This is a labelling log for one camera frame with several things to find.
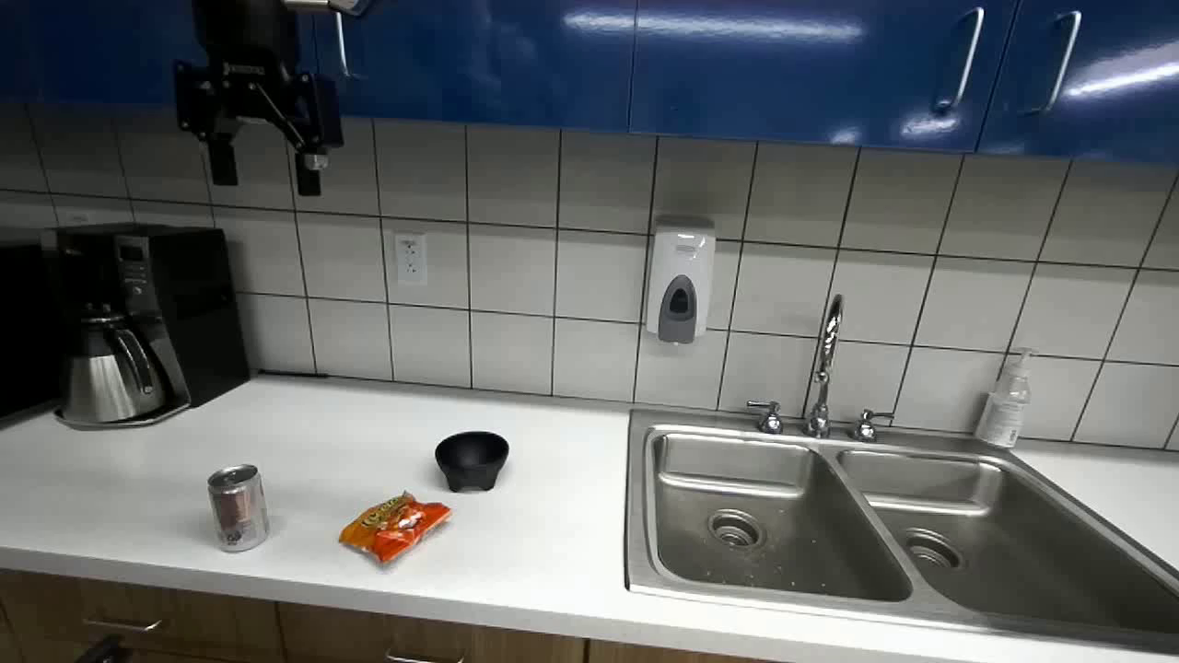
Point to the white wall outlet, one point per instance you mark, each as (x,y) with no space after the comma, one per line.
(409,258)

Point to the orange chips bag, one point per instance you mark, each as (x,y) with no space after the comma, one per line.
(391,527)

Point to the white wall soap dispenser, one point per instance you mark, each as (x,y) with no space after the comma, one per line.
(681,262)

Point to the chrome faucet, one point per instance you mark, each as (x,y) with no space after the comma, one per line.
(820,371)

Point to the clear soap bottle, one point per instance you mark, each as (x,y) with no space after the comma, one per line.
(1005,410)

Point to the grey metal can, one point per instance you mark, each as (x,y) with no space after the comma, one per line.
(239,506)

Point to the steel coffee carafe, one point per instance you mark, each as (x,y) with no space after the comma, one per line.
(110,373)

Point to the black coffee maker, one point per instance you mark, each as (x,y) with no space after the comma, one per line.
(205,307)

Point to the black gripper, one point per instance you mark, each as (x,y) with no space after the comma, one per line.
(244,39)

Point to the blue cabinet door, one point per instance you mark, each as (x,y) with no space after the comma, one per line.
(96,50)
(799,75)
(1117,75)
(493,59)

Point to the wooden base cabinet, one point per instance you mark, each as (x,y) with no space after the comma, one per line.
(207,619)

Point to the black bowl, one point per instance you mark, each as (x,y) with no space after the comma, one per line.
(473,459)

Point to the black appliance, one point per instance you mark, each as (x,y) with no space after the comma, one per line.
(22,332)

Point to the steel double sink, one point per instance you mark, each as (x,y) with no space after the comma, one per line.
(788,538)

